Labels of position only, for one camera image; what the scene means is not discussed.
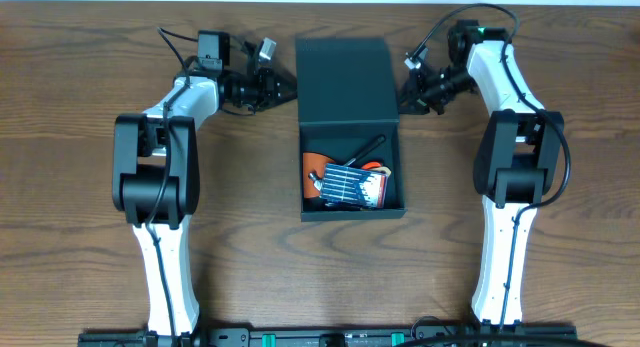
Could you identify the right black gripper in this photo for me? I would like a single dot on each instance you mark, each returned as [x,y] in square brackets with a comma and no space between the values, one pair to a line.
[416,105]

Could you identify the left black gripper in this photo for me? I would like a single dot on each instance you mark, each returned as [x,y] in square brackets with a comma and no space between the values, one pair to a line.
[270,88]

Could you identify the dark green box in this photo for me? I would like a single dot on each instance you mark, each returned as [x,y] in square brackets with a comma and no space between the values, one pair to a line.
[346,99]

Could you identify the orange scraper wooden handle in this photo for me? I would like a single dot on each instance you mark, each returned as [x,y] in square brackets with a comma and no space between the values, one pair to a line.
[315,163]

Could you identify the small steel claw hammer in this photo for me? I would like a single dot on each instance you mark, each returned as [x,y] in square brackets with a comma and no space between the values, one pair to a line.
[379,140]

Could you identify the blue precision screwdriver set case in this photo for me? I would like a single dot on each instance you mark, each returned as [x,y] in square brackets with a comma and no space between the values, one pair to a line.
[353,186]

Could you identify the red handled pliers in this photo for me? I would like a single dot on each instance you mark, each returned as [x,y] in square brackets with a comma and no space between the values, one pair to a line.
[371,165]

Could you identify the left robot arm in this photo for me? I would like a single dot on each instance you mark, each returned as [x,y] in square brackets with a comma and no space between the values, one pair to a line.
[156,178]

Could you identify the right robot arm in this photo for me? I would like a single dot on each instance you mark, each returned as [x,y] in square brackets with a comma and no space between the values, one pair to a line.
[516,161]

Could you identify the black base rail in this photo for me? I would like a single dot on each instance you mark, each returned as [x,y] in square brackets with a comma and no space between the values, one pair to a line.
[427,327]

